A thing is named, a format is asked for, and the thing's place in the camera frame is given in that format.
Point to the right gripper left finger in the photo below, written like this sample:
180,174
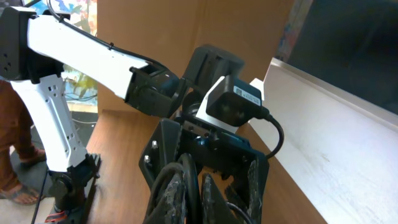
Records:
167,203

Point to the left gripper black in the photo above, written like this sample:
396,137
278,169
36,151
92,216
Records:
196,147

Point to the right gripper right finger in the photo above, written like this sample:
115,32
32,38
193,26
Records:
214,207

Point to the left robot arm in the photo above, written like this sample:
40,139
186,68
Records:
47,60

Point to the brown wooden side panel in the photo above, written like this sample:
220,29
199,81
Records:
170,30

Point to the person in brown trousers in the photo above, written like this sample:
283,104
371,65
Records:
15,132

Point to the dark window pane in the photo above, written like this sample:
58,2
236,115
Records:
352,44

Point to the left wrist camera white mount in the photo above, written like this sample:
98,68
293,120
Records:
231,103

